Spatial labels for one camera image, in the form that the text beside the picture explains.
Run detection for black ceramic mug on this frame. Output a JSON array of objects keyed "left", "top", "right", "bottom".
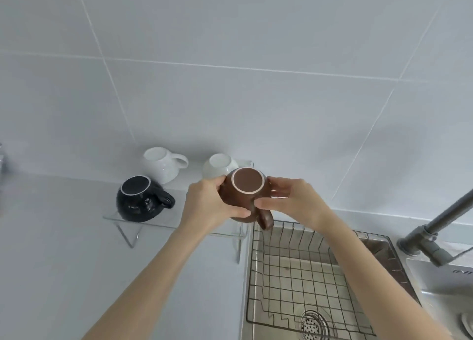
[{"left": 116, "top": 175, "right": 176, "bottom": 223}]

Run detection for round sink drain strainer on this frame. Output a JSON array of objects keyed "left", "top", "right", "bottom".
[{"left": 299, "top": 310, "right": 334, "bottom": 340}]

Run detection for brown ceramic mug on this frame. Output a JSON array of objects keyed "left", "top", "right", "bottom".
[{"left": 219, "top": 167, "right": 275, "bottom": 230}]

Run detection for person's right forearm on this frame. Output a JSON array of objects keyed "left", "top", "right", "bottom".
[{"left": 312, "top": 208, "right": 455, "bottom": 340}]

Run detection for clear acrylic shelf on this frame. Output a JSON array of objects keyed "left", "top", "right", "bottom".
[{"left": 103, "top": 160, "right": 255, "bottom": 264}]

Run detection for metal wire dish rack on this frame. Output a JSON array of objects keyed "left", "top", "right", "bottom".
[{"left": 246, "top": 219, "right": 422, "bottom": 340}]

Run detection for person's left hand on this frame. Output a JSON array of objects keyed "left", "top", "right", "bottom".
[{"left": 179, "top": 175, "right": 252, "bottom": 237}]

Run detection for stainless steel sink cover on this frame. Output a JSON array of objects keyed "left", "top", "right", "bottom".
[{"left": 406, "top": 242, "right": 473, "bottom": 340}]

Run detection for grey metal faucet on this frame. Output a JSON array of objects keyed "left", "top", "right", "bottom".
[{"left": 397, "top": 188, "right": 473, "bottom": 267}]

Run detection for white ceramic mug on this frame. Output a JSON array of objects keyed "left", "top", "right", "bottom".
[
  {"left": 142, "top": 147, "right": 189, "bottom": 185},
  {"left": 202, "top": 153, "right": 240, "bottom": 180}
]

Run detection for person's left forearm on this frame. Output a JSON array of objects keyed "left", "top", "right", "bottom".
[{"left": 82, "top": 225, "right": 213, "bottom": 340}]

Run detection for person's right hand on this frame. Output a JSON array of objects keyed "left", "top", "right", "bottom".
[{"left": 255, "top": 177, "right": 334, "bottom": 232}]

